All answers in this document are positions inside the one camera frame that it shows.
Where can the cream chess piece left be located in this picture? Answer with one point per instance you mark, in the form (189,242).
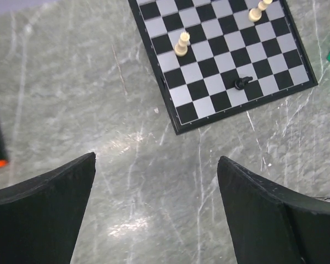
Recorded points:
(181,47)

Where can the cream chess piece right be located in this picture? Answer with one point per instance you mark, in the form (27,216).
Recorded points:
(255,14)

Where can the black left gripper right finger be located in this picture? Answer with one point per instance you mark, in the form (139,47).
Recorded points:
(270,223)

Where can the cream chess piece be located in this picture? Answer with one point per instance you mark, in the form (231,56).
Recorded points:
(255,14)
(181,47)

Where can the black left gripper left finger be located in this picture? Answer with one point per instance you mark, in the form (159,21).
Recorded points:
(40,218)

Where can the black and silver chessboard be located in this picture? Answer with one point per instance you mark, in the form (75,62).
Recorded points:
(198,88)

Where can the black fallen chess piece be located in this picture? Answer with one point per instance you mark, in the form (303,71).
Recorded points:
(240,83)

